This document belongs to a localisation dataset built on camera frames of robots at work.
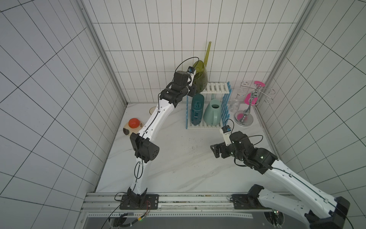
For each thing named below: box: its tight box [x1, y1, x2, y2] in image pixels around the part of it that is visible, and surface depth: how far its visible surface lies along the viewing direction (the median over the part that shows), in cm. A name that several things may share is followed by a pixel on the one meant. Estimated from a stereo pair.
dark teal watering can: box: [191, 93, 205, 126], surface depth 96 cm
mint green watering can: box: [203, 99, 223, 126], surface depth 96 cm
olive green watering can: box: [192, 41, 212, 94], surface depth 87 cm
